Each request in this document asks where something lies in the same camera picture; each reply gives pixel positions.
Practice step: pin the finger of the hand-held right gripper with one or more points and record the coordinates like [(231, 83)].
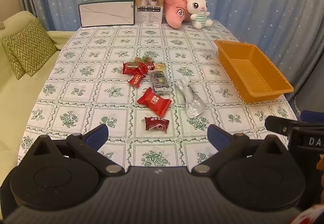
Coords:
[(278, 124), (312, 115)]

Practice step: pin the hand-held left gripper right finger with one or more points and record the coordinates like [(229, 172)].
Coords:
[(217, 135)]

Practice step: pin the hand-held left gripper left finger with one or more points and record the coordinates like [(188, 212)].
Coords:
[(97, 135)]

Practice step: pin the silver foil packet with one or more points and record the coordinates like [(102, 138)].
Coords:
[(192, 105)]

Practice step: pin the orange plastic tray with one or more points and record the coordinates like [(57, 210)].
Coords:
[(253, 72)]

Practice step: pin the dark red candy packet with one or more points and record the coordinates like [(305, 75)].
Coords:
[(157, 125)]

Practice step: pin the red candy with white emblem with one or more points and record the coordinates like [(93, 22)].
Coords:
[(154, 101)]

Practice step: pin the small red candy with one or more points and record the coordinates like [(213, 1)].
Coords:
[(136, 79)]

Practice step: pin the large red gold snack packet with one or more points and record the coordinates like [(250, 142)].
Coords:
[(131, 68)]

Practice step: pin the grey snack packet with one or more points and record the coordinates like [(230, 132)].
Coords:
[(159, 82)]

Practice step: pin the clear orange candy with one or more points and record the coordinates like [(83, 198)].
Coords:
[(136, 59)]

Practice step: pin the red packet with dark label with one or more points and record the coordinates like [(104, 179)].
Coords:
[(149, 65)]

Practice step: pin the yellow snack packet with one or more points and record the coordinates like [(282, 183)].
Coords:
[(160, 66)]

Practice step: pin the green candy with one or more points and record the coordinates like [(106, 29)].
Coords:
[(146, 58)]

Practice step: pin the person's right hand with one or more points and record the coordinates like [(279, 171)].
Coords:
[(321, 162)]

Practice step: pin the green floral tablecloth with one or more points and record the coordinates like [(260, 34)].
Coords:
[(88, 92)]

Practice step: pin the pale green sofa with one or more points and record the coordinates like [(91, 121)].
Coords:
[(15, 102)]

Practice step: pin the green zigzag pillow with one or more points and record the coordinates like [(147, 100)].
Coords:
[(27, 44)]

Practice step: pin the white green cardboard box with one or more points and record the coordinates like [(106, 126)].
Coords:
[(106, 15)]

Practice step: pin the pink plush toy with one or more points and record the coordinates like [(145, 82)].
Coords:
[(177, 11)]

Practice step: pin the white bunny plush toy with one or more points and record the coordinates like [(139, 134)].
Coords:
[(198, 6)]

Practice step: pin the beige product box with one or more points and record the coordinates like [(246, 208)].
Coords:
[(149, 11)]

